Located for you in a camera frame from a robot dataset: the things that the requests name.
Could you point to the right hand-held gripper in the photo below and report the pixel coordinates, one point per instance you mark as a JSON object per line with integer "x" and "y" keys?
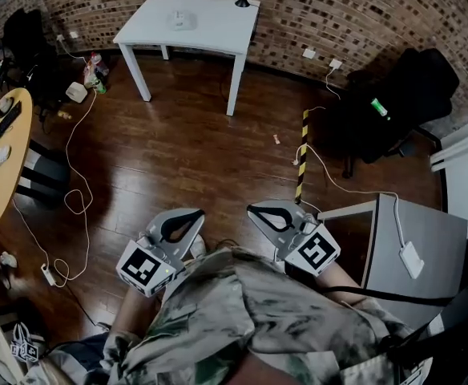
{"x": 314, "y": 253}

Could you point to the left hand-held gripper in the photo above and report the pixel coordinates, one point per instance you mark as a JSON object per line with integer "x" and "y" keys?
{"x": 144, "y": 269}

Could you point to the white plastic packaging bag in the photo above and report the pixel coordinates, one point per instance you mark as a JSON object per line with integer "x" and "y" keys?
{"x": 182, "y": 20}

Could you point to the person's left forearm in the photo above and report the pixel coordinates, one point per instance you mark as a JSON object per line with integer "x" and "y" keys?
{"x": 135, "y": 311}

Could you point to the person's right forearm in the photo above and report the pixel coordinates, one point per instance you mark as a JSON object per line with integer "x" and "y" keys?
{"x": 336, "y": 277}

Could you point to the person's white shoe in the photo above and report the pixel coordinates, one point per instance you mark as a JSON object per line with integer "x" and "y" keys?
{"x": 198, "y": 247}

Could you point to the yellow black striped bar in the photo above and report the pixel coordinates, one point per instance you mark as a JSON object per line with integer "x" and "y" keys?
{"x": 303, "y": 155}

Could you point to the person's tie-dye shirt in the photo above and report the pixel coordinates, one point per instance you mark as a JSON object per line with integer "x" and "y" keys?
{"x": 258, "y": 315}

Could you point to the small white power strip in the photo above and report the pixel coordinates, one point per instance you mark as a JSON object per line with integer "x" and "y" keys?
{"x": 48, "y": 275}

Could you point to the white power adapter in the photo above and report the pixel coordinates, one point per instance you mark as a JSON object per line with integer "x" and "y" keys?
{"x": 411, "y": 260}

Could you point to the black grey striped stool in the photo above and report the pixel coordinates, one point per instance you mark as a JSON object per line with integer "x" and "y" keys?
{"x": 43, "y": 175}

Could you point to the green bottle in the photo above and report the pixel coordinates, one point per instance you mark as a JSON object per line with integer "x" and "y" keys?
{"x": 379, "y": 108}

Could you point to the grey desk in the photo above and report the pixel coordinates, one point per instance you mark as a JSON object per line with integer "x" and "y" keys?
{"x": 430, "y": 231}

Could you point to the small yellow bottle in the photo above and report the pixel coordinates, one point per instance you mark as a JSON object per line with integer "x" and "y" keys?
{"x": 64, "y": 115}

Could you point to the green can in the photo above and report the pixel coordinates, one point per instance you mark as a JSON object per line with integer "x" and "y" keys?
{"x": 100, "y": 86}

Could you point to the white plastic box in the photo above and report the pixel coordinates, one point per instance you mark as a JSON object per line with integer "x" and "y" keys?
{"x": 76, "y": 92}

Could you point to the round wooden table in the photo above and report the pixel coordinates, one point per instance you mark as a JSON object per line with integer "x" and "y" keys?
{"x": 9, "y": 175}

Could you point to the plastic bag of bottles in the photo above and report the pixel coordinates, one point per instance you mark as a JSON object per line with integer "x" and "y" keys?
{"x": 94, "y": 68}

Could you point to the black office chair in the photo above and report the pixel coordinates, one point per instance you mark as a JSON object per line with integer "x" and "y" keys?
{"x": 414, "y": 94}
{"x": 25, "y": 42}

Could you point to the small white packet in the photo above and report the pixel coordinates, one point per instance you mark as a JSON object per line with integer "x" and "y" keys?
{"x": 0, "y": 156}

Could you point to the white door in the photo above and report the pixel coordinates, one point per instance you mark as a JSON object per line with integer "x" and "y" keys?
{"x": 466, "y": 175}

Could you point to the black keyboard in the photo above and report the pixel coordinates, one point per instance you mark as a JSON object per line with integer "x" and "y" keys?
{"x": 3, "y": 126}

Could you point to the white table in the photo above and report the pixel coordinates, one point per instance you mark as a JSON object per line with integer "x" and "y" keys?
{"x": 218, "y": 26}

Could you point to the round dark desk gadget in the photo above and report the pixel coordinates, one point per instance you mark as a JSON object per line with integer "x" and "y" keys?
{"x": 5, "y": 105}

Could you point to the white wall socket with plug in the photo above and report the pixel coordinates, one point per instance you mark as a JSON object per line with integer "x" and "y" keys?
{"x": 336, "y": 64}

